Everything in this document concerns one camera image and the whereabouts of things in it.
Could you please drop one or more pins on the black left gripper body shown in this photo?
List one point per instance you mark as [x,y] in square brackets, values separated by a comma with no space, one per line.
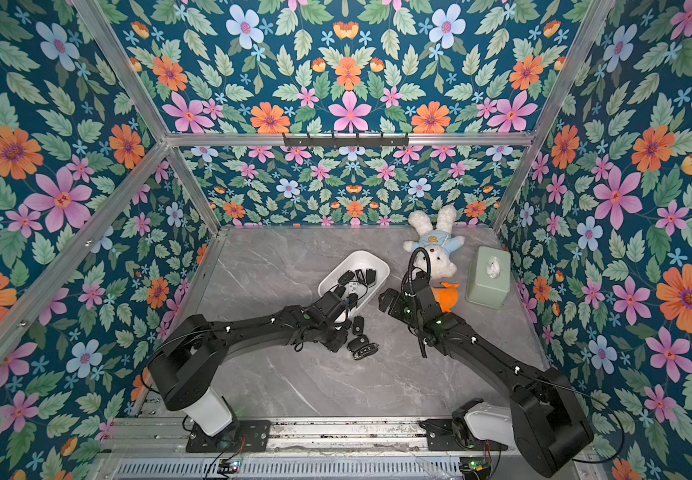
[332,337]

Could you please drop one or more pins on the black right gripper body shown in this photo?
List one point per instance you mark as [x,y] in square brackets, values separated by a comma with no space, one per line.
[399,299]

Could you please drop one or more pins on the black car key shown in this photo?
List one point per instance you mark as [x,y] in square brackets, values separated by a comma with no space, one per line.
[358,326]
[360,277]
[358,342]

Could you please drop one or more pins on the black car key front isolated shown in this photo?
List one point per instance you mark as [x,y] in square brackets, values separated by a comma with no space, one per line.
[346,277]

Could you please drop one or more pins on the black silver flip key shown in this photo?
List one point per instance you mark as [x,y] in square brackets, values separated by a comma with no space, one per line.
[370,277]

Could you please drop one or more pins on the black key with chrome trim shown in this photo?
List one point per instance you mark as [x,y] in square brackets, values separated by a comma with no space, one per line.
[365,351]

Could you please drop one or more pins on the white plastic storage box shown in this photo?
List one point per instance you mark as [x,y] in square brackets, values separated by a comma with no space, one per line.
[360,259]

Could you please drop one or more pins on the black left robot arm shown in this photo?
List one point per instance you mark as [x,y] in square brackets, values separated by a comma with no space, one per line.
[184,366]

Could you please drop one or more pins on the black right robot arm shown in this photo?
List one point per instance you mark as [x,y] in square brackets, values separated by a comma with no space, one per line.
[548,425]

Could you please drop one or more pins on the green tissue box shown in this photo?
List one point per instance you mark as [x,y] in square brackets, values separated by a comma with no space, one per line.
[489,277]

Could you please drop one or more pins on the orange plush toy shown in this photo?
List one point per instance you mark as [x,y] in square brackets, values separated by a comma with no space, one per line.
[446,295]

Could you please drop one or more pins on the white plush bunny toy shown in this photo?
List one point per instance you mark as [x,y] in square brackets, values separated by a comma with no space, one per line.
[437,240]

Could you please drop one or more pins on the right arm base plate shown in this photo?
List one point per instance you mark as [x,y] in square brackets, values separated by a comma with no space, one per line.
[449,435]

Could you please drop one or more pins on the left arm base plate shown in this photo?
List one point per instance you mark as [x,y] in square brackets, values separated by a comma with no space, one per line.
[246,435]

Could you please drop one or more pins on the black wall hook rail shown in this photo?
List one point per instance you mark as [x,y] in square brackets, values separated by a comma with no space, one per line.
[333,140]

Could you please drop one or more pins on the aluminium front rail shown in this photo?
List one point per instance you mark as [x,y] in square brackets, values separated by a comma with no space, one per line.
[167,436]

